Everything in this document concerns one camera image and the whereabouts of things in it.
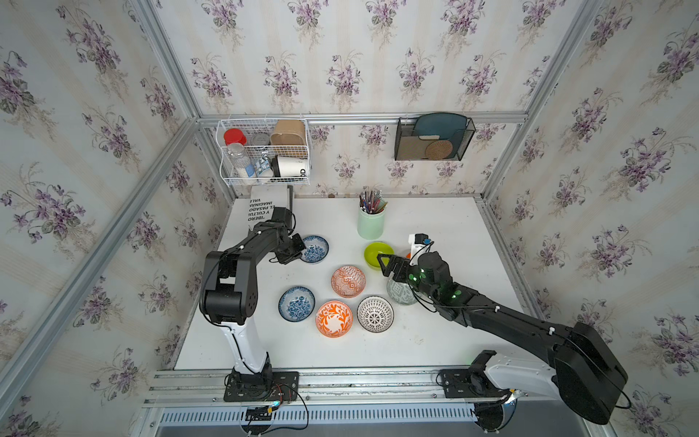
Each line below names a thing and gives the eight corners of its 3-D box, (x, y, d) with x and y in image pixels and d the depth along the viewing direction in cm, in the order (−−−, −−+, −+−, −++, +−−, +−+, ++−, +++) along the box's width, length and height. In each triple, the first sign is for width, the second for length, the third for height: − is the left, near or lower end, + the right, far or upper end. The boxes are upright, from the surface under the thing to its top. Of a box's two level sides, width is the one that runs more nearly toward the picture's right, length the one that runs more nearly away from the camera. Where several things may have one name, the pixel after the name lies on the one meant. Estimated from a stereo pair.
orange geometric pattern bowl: (331, 298, 91) (330, 293, 88) (332, 270, 98) (332, 265, 95) (365, 298, 91) (365, 293, 88) (364, 270, 98) (364, 265, 95)
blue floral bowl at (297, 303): (278, 321, 86) (276, 316, 83) (284, 291, 93) (281, 286, 90) (314, 321, 86) (313, 316, 83) (317, 292, 93) (315, 286, 90)
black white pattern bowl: (357, 335, 83) (357, 330, 80) (356, 301, 90) (357, 295, 87) (394, 335, 83) (396, 330, 80) (390, 301, 91) (392, 295, 87)
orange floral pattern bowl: (315, 338, 82) (314, 334, 80) (318, 305, 89) (317, 300, 86) (352, 338, 82) (352, 334, 80) (352, 305, 89) (352, 300, 86)
